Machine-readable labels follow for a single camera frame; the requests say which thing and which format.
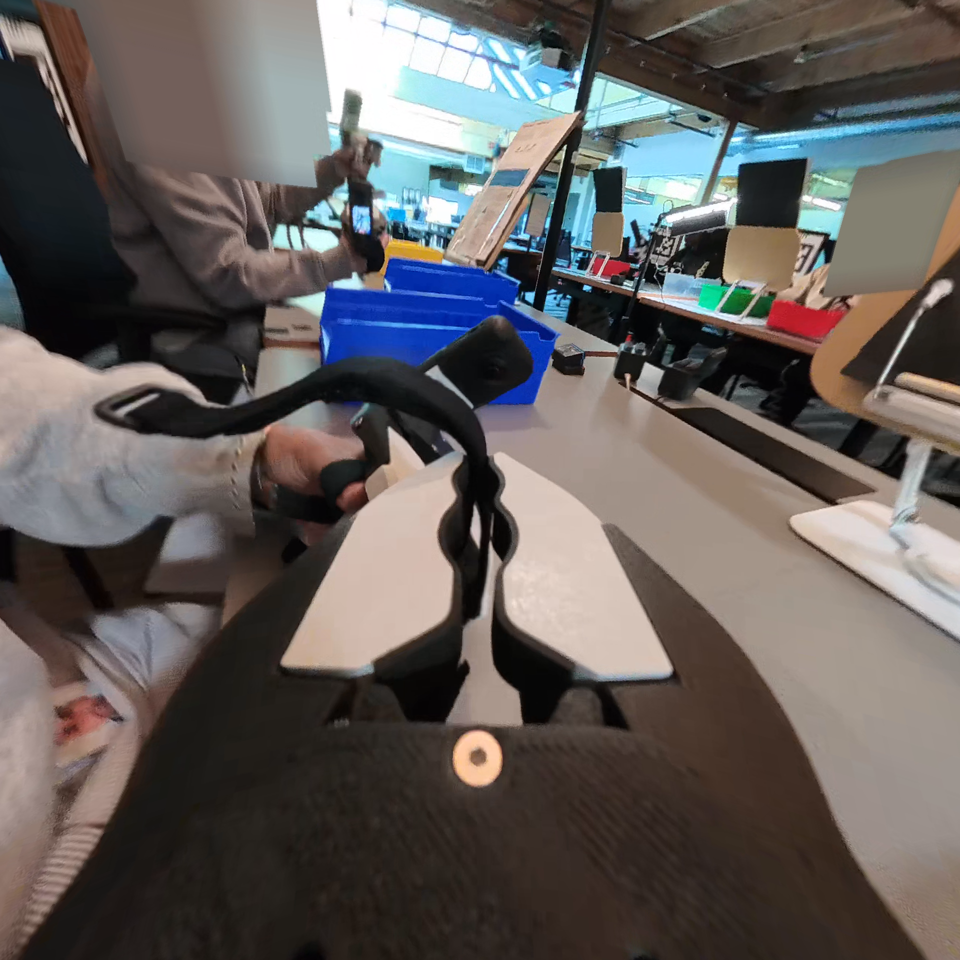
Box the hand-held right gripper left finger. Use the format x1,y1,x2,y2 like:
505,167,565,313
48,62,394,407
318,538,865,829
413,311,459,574
279,451,471,681

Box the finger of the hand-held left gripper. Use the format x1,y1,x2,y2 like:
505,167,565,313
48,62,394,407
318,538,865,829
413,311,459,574
366,431,453,502

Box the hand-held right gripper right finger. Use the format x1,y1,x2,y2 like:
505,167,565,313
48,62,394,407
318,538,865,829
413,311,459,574
490,451,675,684

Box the black braided cable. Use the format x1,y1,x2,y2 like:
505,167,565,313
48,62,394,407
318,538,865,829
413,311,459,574
95,357,520,621

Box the person's left forearm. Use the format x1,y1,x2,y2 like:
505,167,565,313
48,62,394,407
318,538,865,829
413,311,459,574
0,324,265,550

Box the grey desk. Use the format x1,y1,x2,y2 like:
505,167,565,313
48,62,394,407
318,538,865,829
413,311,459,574
221,296,960,960

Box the black desk mat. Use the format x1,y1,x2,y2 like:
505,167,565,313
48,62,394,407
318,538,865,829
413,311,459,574
651,403,876,506

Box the person's left hand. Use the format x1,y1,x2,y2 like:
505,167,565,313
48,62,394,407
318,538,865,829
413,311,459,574
255,423,371,528

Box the blue storage bin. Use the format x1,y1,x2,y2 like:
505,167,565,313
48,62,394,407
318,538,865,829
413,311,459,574
319,286,561,407
383,258,521,306

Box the yellow storage bin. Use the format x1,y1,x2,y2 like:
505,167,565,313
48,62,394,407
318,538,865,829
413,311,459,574
380,239,446,278

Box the wooden sign board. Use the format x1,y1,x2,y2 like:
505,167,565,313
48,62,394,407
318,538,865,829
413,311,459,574
443,110,585,272

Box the black charging dock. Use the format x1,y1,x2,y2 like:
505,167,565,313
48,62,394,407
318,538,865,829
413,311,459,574
657,346,728,402

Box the black pole stand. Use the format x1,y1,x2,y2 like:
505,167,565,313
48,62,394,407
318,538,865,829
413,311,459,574
531,0,610,313

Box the wooden workbench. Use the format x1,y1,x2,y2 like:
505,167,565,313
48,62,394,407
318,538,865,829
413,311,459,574
549,264,828,359

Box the small green storage bin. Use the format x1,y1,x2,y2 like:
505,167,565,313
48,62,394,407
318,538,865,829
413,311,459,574
698,282,778,319

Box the red storage bin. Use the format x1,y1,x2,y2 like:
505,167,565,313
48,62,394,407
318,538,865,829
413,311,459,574
765,298,846,344

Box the person's grey sweatshirt torso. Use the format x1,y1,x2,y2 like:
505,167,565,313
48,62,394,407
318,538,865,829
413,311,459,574
0,621,59,927

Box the black office chair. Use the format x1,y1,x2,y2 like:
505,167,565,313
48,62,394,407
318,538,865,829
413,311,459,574
0,58,228,363

